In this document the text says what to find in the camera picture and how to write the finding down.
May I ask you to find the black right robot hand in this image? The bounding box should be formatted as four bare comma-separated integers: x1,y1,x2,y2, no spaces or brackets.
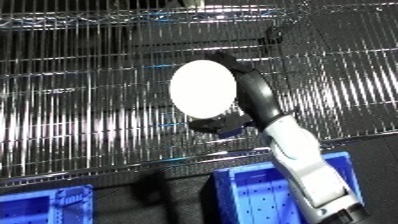
188,50,288,138

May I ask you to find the green banded paper cup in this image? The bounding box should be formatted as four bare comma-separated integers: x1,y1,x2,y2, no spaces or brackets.
168,59,239,120

